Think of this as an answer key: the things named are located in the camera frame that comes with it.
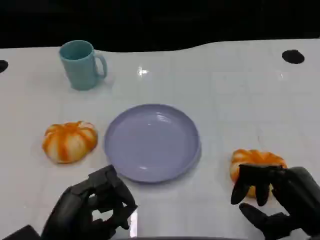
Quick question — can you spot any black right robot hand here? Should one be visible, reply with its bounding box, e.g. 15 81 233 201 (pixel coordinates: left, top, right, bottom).
230 163 320 240

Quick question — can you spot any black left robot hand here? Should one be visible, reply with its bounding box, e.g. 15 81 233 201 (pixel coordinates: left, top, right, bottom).
39 164 139 240

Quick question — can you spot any orange and white bread roll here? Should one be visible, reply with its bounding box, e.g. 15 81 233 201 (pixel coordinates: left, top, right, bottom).
229 148 288 200
41 120 99 165

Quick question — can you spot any lilac plate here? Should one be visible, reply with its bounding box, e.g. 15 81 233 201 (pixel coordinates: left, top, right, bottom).
103 103 202 185

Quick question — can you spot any pale green mug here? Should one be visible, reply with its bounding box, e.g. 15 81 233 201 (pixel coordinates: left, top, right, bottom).
58 39 109 91

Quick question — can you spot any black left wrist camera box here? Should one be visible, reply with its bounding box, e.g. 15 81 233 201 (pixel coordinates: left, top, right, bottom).
0 224 41 240

